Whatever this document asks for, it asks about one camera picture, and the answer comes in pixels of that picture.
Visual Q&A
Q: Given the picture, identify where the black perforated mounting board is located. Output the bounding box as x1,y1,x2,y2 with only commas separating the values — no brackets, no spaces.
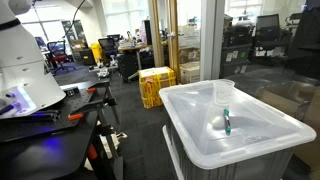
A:
0,87,98,144

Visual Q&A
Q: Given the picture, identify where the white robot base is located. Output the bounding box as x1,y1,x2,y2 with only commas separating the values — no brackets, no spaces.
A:
0,0,66,119

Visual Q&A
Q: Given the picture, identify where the yellow strapped cardboard box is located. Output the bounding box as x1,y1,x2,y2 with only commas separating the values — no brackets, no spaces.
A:
139,66,176,109

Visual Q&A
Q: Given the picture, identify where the orange handled black clamp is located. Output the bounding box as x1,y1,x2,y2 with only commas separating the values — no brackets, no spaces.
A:
68,98,116,120

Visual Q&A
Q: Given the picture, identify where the teal marker pen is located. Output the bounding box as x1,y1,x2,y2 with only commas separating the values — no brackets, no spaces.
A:
223,109,231,134

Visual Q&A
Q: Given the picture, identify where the red office chair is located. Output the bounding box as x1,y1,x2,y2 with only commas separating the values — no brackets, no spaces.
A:
47,40,75,75

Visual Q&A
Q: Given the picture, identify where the clear plastic measuring cup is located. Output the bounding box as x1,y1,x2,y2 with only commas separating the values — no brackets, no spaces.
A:
213,79,235,106

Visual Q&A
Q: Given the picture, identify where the grey storage crate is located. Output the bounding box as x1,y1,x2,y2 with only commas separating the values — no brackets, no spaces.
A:
162,125,294,180

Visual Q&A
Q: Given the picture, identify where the wooden desk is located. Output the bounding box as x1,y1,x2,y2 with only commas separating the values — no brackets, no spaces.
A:
117,45,151,82

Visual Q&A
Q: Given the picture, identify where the translucent plastic bin lid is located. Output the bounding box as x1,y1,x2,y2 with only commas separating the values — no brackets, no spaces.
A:
159,80,316,167

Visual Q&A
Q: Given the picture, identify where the black office chair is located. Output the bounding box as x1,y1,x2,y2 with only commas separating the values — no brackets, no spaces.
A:
98,38,118,61

